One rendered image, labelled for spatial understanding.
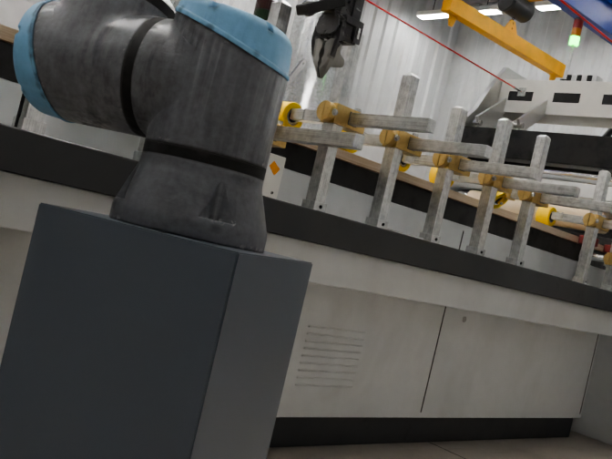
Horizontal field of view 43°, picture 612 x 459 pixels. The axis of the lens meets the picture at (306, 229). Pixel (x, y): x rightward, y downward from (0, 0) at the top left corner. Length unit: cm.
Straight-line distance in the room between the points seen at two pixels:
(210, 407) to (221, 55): 39
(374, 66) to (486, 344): 938
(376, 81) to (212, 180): 1136
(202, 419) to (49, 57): 47
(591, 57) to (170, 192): 1132
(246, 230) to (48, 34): 35
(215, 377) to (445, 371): 215
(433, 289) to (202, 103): 160
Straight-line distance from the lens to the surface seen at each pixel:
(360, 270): 213
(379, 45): 1229
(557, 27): 1259
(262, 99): 92
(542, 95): 474
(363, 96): 1208
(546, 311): 302
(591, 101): 459
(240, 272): 81
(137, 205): 89
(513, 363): 332
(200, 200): 87
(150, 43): 95
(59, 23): 103
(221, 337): 81
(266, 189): 182
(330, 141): 165
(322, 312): 235
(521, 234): 274
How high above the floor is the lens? 63
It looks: level
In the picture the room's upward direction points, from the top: 13 degrees clockwise
